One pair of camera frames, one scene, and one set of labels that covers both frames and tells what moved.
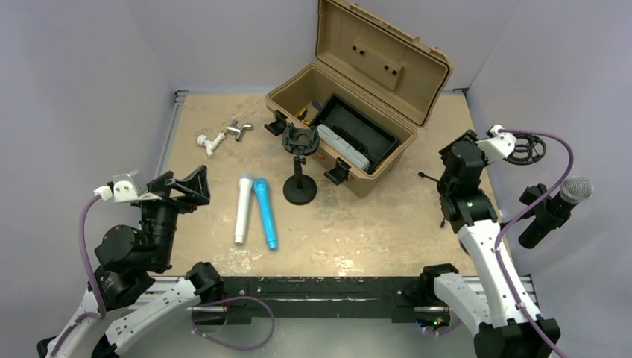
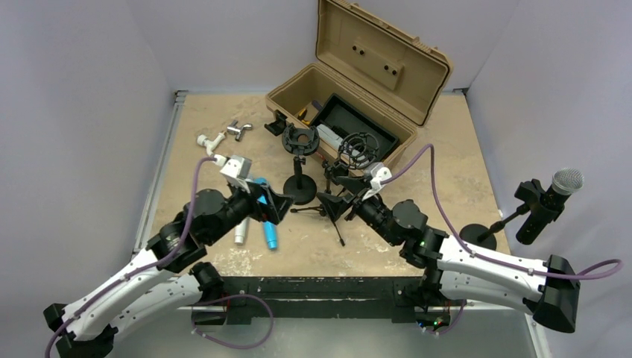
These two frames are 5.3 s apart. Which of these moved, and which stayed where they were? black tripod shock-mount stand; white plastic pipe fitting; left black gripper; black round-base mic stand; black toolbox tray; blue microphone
Moved: black tripod shock-mount stand; left black gripper
Stayed: blue microphone; black toolbox tray; black round-base mic stand; white plastic pipe fitting
